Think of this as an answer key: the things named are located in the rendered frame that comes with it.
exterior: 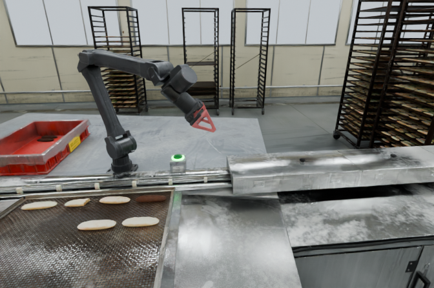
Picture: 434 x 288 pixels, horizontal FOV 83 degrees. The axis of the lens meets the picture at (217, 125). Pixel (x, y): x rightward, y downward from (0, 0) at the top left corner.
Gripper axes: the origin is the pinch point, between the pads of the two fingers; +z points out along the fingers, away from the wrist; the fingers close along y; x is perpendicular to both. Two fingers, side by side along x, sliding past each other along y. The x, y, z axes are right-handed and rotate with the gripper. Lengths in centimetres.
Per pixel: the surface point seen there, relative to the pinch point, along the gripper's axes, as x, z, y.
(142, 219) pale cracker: 29.5, -1.9, -20.1
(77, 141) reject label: 63, -32, 57
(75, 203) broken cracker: 46.3, -16.8, -6.7
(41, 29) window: 138, -230, 457
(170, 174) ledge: 28.8, 6.2, 14.4
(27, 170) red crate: 73, -38, 30
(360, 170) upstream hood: -25, 55, -4
